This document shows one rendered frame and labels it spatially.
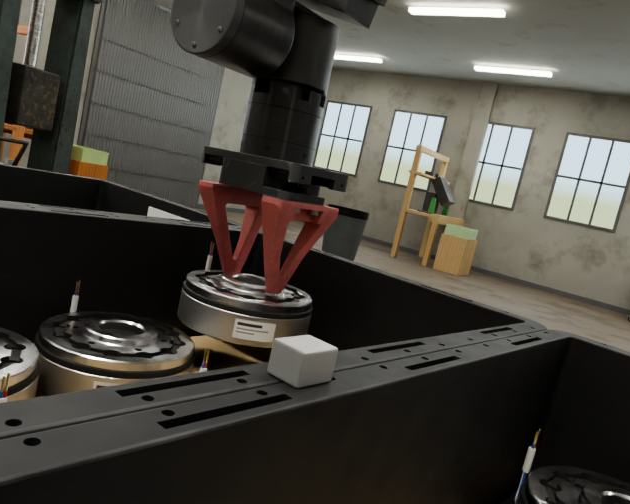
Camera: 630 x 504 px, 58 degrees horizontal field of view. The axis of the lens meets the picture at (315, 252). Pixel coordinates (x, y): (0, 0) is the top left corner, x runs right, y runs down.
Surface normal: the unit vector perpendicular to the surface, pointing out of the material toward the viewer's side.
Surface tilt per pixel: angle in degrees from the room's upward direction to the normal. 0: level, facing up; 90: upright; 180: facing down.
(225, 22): 91
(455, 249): 90
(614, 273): 90
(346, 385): 0
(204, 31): 91
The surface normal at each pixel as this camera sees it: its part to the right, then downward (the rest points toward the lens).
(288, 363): -0.62, -0.04
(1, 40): 0.93, 0.25
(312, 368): 0.75, 0.25
